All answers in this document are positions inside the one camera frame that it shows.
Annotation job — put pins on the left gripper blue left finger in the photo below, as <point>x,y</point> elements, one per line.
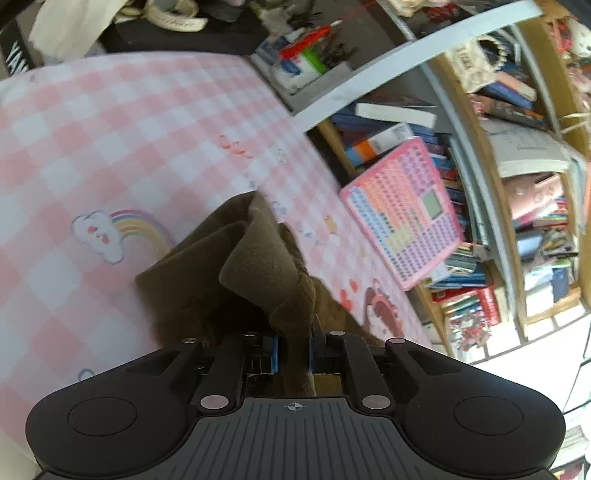
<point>261,351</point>

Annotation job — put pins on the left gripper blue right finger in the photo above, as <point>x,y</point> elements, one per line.
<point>327,350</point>

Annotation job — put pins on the brown corduroy pants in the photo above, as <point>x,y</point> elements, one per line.
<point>241,271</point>

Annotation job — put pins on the red dictionary books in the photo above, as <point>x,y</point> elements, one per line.
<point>468,304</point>

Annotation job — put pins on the colourful flower ornament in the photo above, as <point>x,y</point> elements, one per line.
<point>468,331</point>

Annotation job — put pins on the pink toy keyboard tablet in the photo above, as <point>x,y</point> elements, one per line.
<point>403,208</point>

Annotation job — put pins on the orange white box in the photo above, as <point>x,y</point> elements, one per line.
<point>378,144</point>

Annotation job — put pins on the white leaning book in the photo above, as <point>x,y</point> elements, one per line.
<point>395,114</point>

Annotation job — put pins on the pink checkered desk mat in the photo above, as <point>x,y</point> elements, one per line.
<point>106,161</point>

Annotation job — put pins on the white green pen cup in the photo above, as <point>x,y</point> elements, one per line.
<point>294,74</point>

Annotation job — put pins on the white smartwatch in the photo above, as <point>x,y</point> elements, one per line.
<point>175,15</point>

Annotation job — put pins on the white bookshelf frame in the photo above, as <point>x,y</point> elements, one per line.
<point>426,60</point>

